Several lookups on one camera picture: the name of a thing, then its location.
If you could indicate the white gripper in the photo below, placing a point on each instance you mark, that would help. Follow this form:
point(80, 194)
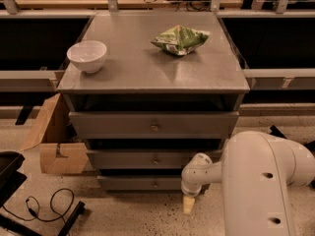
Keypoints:
point(191, 190)

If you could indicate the grey bottom drawer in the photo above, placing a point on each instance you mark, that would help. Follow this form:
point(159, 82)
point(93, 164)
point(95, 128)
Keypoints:
point(122, 183)

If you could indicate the grey drawer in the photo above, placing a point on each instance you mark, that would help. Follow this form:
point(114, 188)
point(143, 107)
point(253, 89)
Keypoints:
point(140, 159)
point(153, 125)
point(122, 183)

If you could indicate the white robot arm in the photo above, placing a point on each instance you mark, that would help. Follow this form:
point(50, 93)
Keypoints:
point(255, 171)

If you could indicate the grey middle drawer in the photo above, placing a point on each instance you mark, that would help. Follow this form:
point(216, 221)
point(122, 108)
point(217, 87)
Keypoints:
point(140, 159)

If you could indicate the grey drawer cabinet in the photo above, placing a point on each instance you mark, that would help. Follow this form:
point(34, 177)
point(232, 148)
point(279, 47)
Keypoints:
point(137, 76)

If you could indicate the grey top drawer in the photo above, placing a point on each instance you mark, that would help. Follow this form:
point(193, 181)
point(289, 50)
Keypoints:
point(153, 125)

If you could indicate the black stand leg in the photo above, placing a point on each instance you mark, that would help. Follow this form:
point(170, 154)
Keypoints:
point(311, 145)

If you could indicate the cardboard box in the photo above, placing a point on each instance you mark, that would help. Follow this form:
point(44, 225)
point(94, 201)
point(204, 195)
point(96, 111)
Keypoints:
point(50, 132)

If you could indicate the green chip bag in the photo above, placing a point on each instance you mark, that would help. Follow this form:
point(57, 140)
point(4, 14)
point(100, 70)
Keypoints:
point(180, 40)

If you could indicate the white bowl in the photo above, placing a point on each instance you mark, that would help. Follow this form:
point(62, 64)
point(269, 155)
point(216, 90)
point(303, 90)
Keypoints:
point(87, 56)

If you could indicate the black chair base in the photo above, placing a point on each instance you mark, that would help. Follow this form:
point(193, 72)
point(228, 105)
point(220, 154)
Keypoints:
point(10, 181)

